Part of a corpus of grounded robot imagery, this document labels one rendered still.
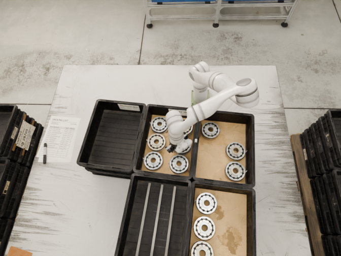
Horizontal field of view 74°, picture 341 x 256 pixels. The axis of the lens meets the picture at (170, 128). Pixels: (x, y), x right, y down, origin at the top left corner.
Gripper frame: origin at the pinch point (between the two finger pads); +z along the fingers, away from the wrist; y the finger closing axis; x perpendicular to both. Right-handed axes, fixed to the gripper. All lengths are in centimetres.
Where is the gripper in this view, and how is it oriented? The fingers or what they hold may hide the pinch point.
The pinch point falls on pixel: (176, 147)
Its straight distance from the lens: 123.8
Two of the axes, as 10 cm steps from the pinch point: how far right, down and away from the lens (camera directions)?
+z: 0.5, 4.1, 9.1
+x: 6.0, 7.1, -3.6
